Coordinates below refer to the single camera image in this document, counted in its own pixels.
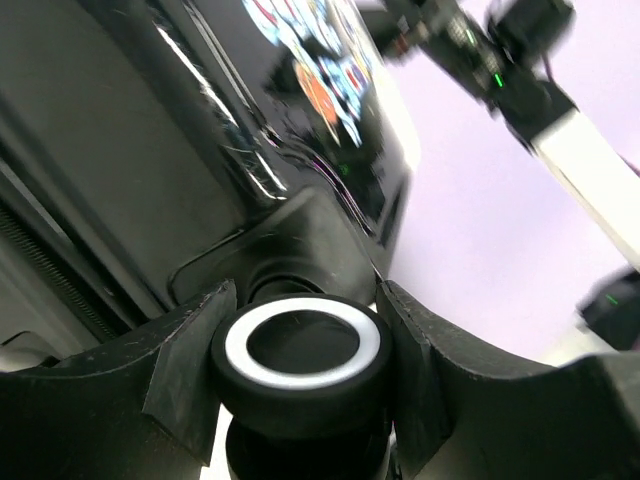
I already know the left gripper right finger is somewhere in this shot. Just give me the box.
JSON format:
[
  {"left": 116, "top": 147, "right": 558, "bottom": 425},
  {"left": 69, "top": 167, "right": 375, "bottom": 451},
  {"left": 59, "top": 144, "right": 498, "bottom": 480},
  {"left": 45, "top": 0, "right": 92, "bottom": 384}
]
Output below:
[{"left": 376, "top": 281, "right": 639, "bottom": 479}]

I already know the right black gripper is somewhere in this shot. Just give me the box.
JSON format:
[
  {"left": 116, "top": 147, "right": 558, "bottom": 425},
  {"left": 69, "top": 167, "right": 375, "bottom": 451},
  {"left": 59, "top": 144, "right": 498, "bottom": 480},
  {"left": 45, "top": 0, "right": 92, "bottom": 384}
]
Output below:
[{"left": 359, "top": 1, "right": 575, "bottom": 115}]

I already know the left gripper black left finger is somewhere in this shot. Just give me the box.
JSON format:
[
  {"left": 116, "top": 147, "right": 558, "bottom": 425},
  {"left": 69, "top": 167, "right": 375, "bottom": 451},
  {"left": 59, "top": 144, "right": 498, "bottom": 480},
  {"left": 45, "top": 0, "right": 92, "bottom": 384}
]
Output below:
[{"left": 1, "top": 281, "right": 237, "bottom": 479}]

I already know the black suitcase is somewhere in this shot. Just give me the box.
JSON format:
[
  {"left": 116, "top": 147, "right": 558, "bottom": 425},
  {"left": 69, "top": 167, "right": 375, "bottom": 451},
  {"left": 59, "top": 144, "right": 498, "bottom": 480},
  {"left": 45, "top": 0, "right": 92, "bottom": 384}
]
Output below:
[{"left": 0, "top": 0, "right": 421, "bottom": 480}]

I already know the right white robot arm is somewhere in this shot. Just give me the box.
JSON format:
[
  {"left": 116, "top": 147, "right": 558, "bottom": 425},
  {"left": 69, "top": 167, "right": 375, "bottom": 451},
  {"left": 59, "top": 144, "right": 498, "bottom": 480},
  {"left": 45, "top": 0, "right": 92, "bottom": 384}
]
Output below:
[{"left": 388, "top": 55, "right": 639, "bottom": 363}]

